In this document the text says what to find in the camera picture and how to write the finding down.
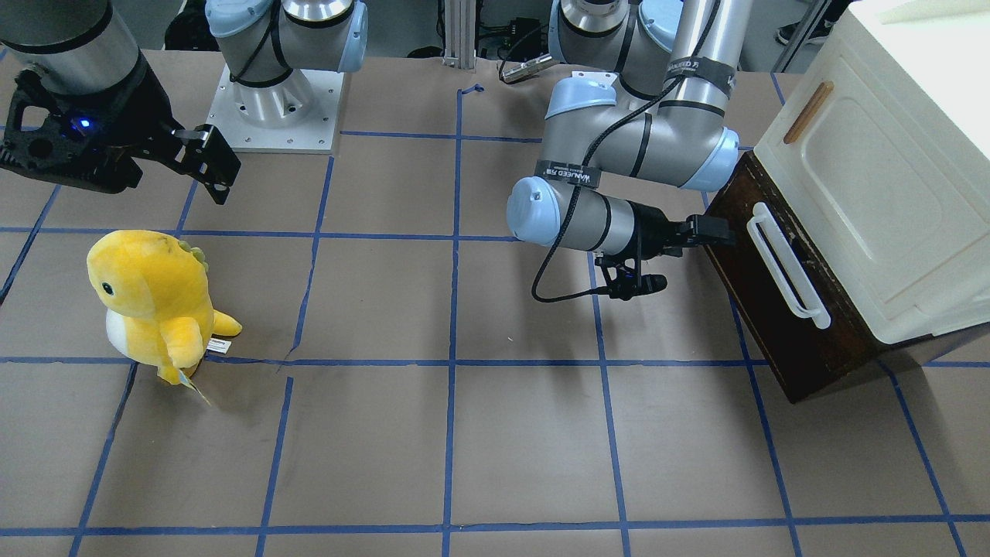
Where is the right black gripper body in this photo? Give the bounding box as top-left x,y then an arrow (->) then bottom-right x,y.
0,54 -> 183,194

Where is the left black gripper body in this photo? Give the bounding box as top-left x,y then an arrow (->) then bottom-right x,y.
626,202 -> 697,260

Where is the white drawer handle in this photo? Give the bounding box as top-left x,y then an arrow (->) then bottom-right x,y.
746,202 -> 831,330

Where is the dark brown wooden drawer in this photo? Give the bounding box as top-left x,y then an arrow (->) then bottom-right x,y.
706,153 -> 945,403

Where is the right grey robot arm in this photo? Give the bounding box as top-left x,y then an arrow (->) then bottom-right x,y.
2,1 -> 369,204

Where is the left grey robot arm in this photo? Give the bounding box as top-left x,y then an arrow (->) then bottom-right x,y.
507,1 -> 752,258

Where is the yellow plush dinosaur toy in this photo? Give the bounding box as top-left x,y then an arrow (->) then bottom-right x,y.
86,230 -> 243,391

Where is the cream plastic storage cabinet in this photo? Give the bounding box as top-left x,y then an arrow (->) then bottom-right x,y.
754,1 -> 989,344

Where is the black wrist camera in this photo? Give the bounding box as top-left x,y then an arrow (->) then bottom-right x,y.
595,256 -> 668,301

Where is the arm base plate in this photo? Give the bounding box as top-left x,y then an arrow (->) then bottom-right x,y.
207,67 -> 347,155

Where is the aluminium frame post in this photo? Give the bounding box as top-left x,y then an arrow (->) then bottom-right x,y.
442,0 -> 479,73

